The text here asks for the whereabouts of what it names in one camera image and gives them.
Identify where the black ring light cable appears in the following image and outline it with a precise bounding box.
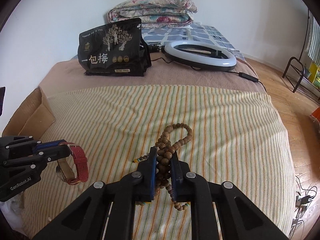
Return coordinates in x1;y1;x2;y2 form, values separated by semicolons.
147;44;267;93

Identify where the striped grey white cloth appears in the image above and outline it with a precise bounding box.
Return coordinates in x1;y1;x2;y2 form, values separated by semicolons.
307;17;320;58

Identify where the black metal clothes rack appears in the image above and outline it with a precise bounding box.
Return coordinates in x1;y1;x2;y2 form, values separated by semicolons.
282;9;320;98

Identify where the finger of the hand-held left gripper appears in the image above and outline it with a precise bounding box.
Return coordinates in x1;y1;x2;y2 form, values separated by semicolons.
0;135;67;159
2;145;73;172

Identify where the orange cloth covered table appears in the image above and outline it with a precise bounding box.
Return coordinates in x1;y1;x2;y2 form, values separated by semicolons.
309;106;320;125

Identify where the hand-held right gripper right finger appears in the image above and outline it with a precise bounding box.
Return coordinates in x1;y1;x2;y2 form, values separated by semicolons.
170;152;289;240

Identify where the striped yellow towel blanket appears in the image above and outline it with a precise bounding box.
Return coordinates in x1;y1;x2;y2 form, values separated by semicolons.
15;85;297;240

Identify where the blue grey checked bedsheet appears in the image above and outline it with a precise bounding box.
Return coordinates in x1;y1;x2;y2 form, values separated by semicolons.
141;24;247;61

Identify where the black snack bag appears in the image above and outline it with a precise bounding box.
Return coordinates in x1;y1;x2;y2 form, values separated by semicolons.
78;18;152;77

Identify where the red strap wristwatch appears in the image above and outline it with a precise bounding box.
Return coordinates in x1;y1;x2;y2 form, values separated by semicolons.
55;142;89;186

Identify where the white power strip with cables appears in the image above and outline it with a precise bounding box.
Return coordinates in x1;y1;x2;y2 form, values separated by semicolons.
291;175;319;238

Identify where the folded floral quilt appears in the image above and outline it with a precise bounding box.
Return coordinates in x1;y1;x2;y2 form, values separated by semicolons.
107;0;198;28

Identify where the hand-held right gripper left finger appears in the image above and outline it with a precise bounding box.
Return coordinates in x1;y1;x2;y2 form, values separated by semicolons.
32;147;158;240

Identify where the brown blanket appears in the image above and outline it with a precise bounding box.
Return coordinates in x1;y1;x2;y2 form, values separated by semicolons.
39;51;267;98

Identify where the wooden bead necklace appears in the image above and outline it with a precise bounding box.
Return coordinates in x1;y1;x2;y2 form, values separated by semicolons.
132;124;193;212

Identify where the white power strip with chargers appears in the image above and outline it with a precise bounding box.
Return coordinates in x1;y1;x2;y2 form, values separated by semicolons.
296;192;313;207

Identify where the white ring light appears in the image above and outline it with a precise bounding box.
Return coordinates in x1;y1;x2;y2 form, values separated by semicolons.
164;41;237;71

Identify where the cardboard box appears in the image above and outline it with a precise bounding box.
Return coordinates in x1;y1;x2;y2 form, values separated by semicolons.
1;87;56;138

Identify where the yellow plastic crate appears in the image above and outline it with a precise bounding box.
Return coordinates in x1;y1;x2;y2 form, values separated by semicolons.
308;61;320;89

